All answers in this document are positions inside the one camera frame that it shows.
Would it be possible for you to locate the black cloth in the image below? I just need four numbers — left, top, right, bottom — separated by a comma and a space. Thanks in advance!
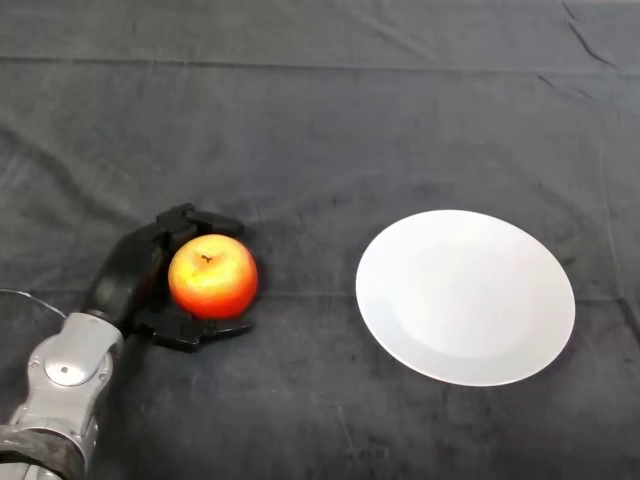
0, 0, 640, 480

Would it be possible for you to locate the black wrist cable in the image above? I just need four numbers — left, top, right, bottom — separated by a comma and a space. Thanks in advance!
0, 288, 68, 319

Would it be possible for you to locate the red yellow apple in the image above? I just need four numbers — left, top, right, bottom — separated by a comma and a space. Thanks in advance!
167, 233, 260, 321

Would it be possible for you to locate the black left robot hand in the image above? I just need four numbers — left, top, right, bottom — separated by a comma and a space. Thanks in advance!
80, 202, 254, 354

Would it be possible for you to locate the white round plate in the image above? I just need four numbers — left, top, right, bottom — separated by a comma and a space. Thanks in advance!
355, 209, 577, 388

